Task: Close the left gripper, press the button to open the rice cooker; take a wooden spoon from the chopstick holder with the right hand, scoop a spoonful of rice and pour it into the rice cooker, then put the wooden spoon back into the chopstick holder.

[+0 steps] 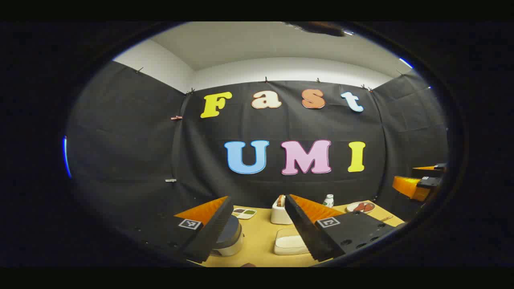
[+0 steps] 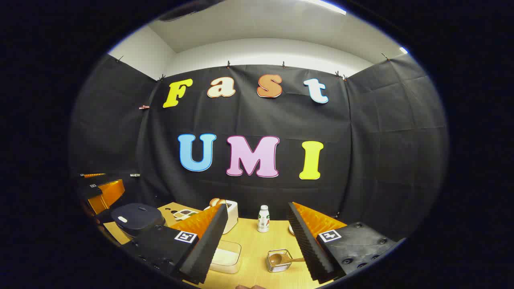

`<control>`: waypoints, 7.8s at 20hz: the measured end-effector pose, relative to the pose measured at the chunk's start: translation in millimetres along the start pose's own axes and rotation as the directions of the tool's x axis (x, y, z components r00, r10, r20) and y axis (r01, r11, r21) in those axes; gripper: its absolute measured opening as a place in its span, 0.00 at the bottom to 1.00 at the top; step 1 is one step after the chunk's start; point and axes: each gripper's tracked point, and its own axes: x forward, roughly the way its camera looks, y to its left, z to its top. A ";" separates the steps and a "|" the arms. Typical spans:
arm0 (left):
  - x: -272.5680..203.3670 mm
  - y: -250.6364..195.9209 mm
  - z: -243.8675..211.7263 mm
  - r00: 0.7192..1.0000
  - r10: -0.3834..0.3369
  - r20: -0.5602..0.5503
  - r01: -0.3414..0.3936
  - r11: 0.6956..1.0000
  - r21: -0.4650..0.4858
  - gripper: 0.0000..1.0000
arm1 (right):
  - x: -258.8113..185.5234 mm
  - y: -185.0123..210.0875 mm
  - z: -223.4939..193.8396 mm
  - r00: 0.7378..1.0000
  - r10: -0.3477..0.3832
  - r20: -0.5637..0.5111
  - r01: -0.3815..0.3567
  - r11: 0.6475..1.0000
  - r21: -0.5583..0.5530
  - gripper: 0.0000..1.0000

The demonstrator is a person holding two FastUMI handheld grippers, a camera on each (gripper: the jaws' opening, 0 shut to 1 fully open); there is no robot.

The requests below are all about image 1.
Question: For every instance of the white drink bottle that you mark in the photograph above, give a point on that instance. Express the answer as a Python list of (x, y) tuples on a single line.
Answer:
[(328, 200)]

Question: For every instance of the white round plate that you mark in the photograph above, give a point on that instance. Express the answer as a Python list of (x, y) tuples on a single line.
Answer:
[(351, 208)]

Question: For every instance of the black backdrop cloth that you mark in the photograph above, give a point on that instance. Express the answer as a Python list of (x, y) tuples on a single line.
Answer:
[(140, 140)]

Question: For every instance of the white divided condiment dish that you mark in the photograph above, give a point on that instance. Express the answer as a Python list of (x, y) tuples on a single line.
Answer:
[(244, 213)]

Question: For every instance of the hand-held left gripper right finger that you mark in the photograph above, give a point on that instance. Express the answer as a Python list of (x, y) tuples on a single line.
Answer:
[(301, 224)]

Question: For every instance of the toast bread slice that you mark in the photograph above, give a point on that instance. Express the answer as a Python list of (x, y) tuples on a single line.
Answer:
[(280, 200)]

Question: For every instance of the wooden spoon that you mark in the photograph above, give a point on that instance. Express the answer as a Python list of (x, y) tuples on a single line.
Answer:
[(387, 218)]

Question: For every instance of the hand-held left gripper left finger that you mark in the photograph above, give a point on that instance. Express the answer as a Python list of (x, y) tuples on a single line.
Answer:
[(217, 228)]

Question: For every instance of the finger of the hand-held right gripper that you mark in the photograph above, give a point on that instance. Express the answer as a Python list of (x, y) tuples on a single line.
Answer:
[(413, 188), (427, 170)]

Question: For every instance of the clear box of rice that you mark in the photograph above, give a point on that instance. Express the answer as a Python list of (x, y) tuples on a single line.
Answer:
[(287, 243)]

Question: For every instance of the red meat slice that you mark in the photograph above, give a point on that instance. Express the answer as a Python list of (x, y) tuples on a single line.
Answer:
[(359, 207), (368, 206)]

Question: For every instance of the dark grey rice cooker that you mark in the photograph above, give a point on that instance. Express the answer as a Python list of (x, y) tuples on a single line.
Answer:
[(233, 235)]

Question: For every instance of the white toaster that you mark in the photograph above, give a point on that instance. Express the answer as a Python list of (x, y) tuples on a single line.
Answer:
[(279, 216)]

